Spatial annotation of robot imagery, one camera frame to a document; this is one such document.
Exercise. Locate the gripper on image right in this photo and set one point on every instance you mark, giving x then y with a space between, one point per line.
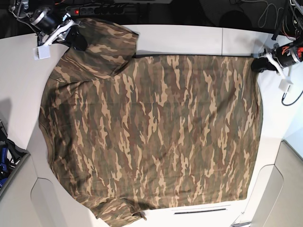
282 56

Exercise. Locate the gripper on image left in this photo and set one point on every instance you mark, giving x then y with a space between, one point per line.
55 29

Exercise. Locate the camouflage T-shirt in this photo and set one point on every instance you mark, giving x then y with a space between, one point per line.
127 134

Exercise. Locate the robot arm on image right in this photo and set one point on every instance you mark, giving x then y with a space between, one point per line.
290 24

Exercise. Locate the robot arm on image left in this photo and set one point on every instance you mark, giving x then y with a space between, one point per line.
23 9

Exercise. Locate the blue and black bin contents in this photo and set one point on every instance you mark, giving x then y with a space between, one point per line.
11 158

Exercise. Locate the black power strip red switch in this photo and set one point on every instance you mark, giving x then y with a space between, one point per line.
96 10

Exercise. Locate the white camera box image right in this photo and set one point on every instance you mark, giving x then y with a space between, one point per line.
285 84

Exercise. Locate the white camera box image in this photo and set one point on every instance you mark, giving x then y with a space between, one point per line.
41 52
285 84

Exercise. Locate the white camera box image left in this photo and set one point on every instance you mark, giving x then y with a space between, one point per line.
41 52

